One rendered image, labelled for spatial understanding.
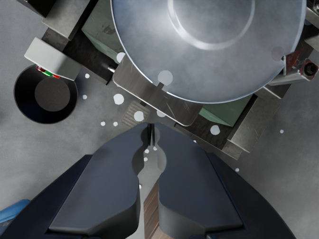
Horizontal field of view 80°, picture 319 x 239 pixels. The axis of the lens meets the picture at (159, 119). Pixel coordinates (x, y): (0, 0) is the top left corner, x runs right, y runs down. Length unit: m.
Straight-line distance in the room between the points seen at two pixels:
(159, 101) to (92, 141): 0.86
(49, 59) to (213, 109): 0.37
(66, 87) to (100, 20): 0.72
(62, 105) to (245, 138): 0.92
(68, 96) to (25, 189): 0.56
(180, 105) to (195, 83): 0.04
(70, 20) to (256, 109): 0.45
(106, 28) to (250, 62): 0.29
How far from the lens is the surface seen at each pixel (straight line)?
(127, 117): 0.91
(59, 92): 1.15
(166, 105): 0.29
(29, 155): 1.25
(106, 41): 0.45
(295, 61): 0.37
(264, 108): 0.51
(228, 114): 0.47
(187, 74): 0.30
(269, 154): 1.36
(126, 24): 0.31
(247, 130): 0.50
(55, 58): 0.48
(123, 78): 0.29
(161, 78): 0.29
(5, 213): 0.55
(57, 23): 0.48
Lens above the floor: 1.07
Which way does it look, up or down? 82 degrees down
